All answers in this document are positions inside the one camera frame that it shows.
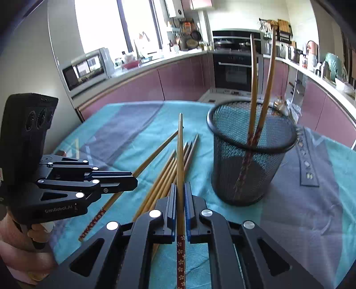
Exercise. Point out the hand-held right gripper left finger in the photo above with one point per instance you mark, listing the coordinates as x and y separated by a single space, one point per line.
173 207

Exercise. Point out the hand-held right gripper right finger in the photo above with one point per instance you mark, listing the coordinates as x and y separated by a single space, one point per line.
188 211

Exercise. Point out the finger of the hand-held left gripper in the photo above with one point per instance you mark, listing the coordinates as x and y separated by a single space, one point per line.
122 185
116 174

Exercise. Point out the pile of wooden chopsticks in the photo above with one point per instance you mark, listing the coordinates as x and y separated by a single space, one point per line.
167 177

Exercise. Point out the red-patterned wooden chopstick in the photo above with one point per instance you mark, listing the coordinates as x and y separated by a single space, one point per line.
180 155
252 83
155 154
268 83

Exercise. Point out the black mesh basket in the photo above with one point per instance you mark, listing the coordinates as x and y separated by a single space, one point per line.
267 172

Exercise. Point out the person's left hand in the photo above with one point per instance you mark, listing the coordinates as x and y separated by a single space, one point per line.
25 258

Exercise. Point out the teal and purple tablecloth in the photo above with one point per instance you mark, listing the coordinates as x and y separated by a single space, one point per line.
133 133

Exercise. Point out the silver refrigerator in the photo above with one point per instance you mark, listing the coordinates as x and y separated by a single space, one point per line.
33 55

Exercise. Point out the silver microwave oven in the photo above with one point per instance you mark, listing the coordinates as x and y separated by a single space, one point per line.
83 69

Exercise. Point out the pink bowl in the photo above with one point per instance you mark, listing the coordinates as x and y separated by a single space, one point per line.
130 65

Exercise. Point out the purple base cabinets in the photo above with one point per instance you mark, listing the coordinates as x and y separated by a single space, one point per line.
178 80
319 108

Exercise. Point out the chrome kitchen faucet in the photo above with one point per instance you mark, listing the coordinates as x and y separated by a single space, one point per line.
137 47

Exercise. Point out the kitchen window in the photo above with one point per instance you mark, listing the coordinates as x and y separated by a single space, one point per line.
103 25

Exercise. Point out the white dotted mug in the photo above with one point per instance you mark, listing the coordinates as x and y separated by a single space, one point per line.
176 48

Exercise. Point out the clear plastic bag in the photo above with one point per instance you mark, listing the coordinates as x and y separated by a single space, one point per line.
292 108

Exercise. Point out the black built-in oven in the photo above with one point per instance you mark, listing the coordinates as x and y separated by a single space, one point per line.
233 72

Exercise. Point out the hanging dark frying pan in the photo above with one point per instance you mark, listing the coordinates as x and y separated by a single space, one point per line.
196 34

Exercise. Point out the black lidded pot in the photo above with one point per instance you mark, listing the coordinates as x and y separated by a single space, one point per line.
222 42

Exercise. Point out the white water heater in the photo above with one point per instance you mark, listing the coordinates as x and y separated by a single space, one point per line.
173 8

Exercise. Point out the copper kettle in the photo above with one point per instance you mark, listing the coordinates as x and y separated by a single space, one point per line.
313 47

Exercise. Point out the green glass vessel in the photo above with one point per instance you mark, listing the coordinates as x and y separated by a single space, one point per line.
335 66

